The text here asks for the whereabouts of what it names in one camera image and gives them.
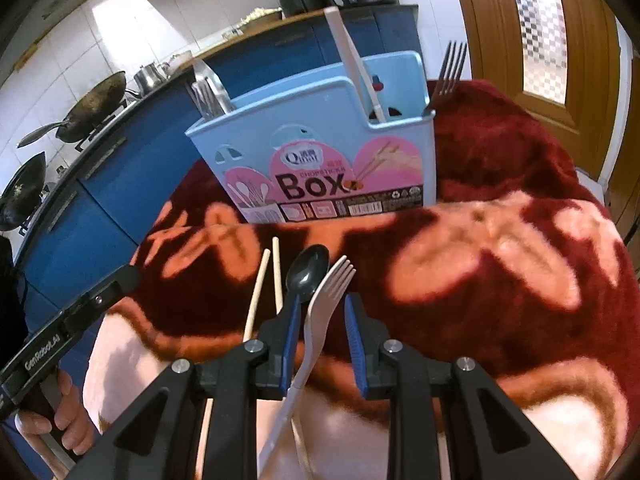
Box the large black wok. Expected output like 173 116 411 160
17 70 144 149

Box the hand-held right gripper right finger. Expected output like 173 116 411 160
344 293 577 480

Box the white-handled knife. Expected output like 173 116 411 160
323 6 387 124

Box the light blue utensil holder box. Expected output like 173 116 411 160
184 50 437 225

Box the blue base cabinet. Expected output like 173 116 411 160
12 4 422 356

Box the wooden cutting board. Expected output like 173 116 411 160
191 10 282 57

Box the bowl of food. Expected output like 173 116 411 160
234 6 284 29

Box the steel fork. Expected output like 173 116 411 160
186 79 226 120
422 41 469 117

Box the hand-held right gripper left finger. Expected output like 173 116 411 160
65 292 303 480

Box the white plastic fork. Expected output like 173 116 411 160
260 255 357 480

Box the person's left hand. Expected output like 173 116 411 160
14 369 97 457

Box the wooden door with glass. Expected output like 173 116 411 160
444 0 623 128

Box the red and pink floral blanket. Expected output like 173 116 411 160
82 79 640 480

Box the black spoon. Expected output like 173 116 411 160
282 243 331 312

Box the steel table knife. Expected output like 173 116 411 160
192 58 237 115

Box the steel kettle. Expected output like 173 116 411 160
132 61 169 97

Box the small black wok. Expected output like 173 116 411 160
0 152 49 232

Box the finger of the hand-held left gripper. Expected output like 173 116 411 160
59 265 141 330

